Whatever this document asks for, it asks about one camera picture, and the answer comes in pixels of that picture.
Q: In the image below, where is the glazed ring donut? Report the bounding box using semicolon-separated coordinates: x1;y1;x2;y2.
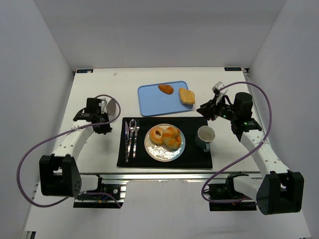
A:
150;127;164;145

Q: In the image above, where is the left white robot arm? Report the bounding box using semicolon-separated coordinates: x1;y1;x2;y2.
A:
39;98;116;198

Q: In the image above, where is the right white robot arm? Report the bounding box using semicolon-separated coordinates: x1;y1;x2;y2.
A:
197;92;304;215

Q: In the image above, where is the right blue corner label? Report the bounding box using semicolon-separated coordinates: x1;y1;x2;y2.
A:
224;67;242;71

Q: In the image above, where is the silver fork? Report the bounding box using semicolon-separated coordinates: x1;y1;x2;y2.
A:
133;119;140;158

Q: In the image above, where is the white and blue plate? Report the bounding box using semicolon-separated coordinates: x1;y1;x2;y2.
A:
144;123;185;162

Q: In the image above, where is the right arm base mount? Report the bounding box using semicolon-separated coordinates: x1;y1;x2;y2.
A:
204;172;257;212

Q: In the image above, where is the round orange striped bun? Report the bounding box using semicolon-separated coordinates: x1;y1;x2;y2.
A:
162;126;181;149

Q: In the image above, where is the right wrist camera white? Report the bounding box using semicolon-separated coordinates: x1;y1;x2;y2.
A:
212;81;228;105

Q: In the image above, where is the small brown croissant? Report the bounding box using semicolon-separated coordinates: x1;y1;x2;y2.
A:
158;85;174;95

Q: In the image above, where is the left blue corner label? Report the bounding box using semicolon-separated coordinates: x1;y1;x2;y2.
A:
76;69;93;74

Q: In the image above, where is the metal spatula wooden handle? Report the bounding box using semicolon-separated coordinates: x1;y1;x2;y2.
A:
101;98;116;116

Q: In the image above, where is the blue plastic tray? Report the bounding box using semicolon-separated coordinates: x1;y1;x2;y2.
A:
137;81;193;117

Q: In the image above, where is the silver knife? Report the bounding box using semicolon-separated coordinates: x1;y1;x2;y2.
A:
125;122;130;163

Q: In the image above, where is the aluminium table edge rail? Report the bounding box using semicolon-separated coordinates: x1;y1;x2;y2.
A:
46;171;264;181

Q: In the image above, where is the blue corner label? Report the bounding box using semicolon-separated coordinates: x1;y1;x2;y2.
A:
224;67;242;71
76;69;93;74

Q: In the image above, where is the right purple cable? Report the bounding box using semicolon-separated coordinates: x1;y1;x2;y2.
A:
200;81;272;205

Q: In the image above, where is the silver spoon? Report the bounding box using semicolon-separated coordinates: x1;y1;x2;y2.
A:
128;119;137;153

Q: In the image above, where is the dark green mug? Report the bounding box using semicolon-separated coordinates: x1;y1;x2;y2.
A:
195;125;215;153

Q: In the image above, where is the toast bread slice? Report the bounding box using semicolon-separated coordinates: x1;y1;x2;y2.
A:
179;88;195;105

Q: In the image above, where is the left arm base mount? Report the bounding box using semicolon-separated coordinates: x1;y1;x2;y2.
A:
73;175;127;209

